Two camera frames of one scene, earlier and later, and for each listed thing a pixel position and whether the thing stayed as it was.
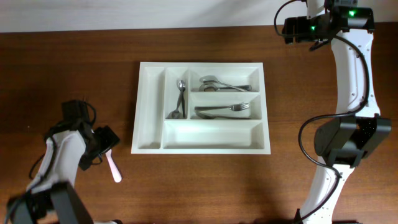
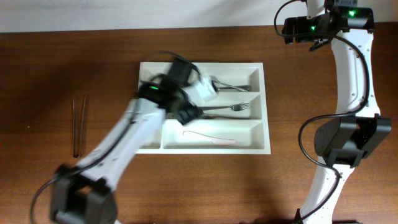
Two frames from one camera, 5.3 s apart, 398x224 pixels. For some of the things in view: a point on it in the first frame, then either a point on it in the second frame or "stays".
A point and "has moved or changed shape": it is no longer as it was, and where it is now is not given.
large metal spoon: [209, 87] stays
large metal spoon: [214, 79] stays
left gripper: [109, 139] -> [190, 114]
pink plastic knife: [116, 172] has moved or changed shape
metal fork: [235, 107] stays
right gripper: [289, 29] stays
